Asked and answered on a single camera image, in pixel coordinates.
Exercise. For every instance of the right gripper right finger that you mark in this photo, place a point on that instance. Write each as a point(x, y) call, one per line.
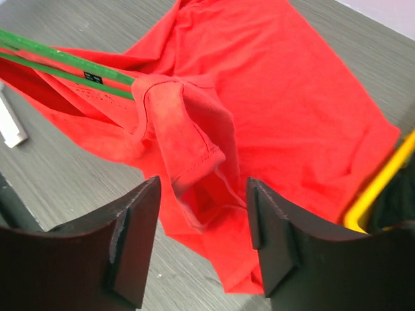
point(308, 263)

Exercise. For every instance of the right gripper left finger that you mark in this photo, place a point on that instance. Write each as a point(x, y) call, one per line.
point(99, 261)

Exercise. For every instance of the yellow plastic tray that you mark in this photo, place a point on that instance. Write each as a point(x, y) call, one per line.
point(358, 214)

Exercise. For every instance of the red tank top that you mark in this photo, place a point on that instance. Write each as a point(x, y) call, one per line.
point(225, 91)

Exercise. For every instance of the green clothes hanger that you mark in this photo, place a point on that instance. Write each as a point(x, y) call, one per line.
point(61, 64)

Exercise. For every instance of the black garment in tray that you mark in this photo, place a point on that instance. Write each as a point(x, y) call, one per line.
point(395, 203)

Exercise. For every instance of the metal clothes rack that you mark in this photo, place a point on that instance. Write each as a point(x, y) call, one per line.
point(12, 131)

